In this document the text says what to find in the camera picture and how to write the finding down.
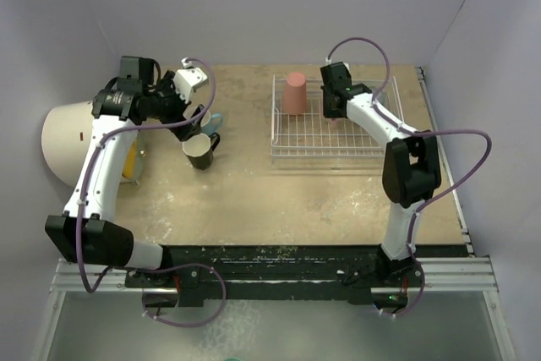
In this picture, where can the white wire dish rack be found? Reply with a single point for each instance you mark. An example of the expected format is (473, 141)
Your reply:
(310, 135)

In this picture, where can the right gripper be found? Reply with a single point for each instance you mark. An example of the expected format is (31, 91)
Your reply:
(327, 112)

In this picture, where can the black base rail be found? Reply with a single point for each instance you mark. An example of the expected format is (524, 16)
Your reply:
(277, 272)

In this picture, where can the aluminium frame rail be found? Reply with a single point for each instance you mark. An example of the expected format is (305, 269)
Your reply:
(248, 197)

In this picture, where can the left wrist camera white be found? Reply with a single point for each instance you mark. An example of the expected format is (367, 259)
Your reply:
(188, 79)

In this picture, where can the salmon pink tumbler cup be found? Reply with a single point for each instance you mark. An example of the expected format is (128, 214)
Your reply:
(294, 99)

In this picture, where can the black faceted mug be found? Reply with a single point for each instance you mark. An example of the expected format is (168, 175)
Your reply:
(199, 149)

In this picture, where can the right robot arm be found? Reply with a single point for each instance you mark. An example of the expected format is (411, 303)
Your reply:
(411, 165)

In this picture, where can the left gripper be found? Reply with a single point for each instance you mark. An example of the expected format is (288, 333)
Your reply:
(166, 86)

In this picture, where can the light blue mug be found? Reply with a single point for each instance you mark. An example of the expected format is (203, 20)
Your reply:
(210, 123)

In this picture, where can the cream cylindrical container orange lid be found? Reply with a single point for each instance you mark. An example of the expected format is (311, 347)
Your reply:
(65, 139)

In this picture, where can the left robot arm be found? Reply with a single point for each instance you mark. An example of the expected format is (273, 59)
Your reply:
(85, 232)

